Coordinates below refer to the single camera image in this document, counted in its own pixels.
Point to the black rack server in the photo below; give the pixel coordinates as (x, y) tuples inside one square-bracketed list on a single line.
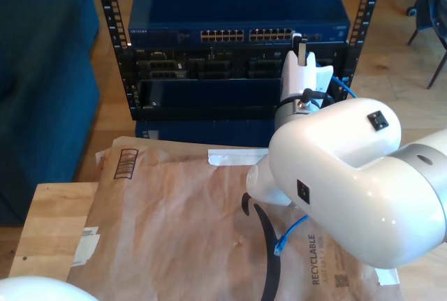
[(216, 67)]

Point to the black rack power strip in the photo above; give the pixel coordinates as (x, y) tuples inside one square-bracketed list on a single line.
[(209, 112)]

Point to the blue flat chassis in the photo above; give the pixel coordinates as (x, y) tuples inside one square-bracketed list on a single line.
[(209, 133)]

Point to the dark chair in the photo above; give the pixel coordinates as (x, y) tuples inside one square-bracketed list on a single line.
[(427, 0)]

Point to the brown paper mailer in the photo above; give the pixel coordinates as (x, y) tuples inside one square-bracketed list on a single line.
[(157, 210)]

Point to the blue sofa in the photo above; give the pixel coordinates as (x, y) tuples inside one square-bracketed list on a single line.
[(42, 70)]

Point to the blue network switch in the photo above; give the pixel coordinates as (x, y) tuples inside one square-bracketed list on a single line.
[(227, 0)]

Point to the black rack frame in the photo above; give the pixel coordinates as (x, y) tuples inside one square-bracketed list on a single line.
[(111, 7)]

